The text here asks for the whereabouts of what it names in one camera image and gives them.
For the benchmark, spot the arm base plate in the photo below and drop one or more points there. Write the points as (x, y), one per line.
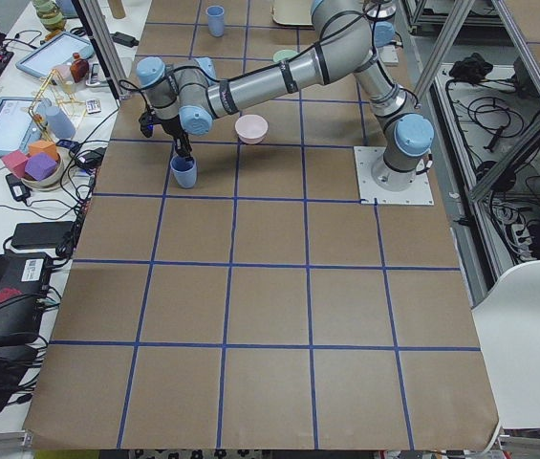
(380, 185)

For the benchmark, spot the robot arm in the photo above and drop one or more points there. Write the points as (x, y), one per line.
(185, 99)

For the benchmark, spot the pink bowl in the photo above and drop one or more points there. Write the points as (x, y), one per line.
(251, 128)

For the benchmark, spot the aluminium frame post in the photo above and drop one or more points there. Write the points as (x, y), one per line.
(91, 17)

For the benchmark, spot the blue cup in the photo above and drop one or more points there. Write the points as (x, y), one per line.
(215, 16)
(184, 171)

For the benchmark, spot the black power adapter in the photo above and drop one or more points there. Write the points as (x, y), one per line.
(124, 39)

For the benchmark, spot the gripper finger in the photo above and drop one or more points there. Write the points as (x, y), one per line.
(184, 149)

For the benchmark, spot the green bowl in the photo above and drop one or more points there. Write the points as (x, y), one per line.
(283, 54)

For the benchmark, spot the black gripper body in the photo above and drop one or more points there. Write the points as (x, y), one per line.
(173, 127)

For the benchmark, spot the black computer box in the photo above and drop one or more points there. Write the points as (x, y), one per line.
(24, 282)

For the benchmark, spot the teach pendant tablet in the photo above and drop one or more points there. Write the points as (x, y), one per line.
(54, 52)
(17, 128)

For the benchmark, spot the white chair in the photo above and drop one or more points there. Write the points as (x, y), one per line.
(508, 327)

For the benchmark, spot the bowl of coloured blocks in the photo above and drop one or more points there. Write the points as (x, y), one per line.
(40, 168)

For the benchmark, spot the wooden cup rack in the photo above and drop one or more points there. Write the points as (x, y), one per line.
(55, 109)

